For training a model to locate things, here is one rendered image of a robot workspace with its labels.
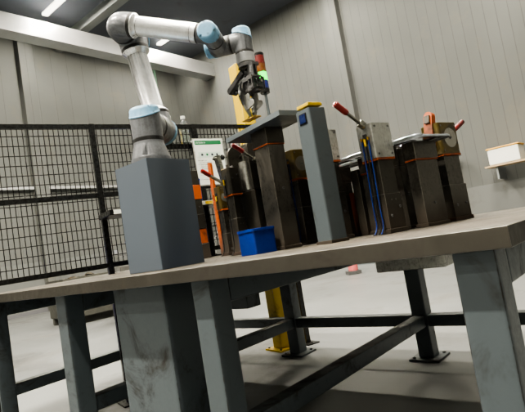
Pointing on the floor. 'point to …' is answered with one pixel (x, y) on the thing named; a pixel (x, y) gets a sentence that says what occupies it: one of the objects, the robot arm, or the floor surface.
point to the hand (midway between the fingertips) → (251, 114)
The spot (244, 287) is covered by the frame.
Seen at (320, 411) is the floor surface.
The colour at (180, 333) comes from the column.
